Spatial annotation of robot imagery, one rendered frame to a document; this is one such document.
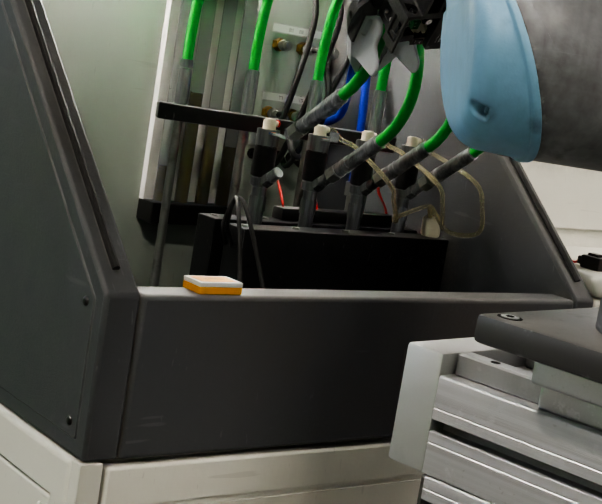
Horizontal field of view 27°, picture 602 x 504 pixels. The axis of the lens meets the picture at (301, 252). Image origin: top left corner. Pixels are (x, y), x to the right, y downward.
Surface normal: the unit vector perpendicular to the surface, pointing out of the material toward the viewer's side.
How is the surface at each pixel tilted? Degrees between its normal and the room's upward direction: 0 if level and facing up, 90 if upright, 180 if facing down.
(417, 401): 90
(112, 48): 90
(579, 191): 76
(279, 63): 90
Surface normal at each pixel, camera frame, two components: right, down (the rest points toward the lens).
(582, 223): 0.63, -0.02
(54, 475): -0.77, -0.04
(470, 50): -0.99, -0.02
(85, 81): 0.61, 0.22
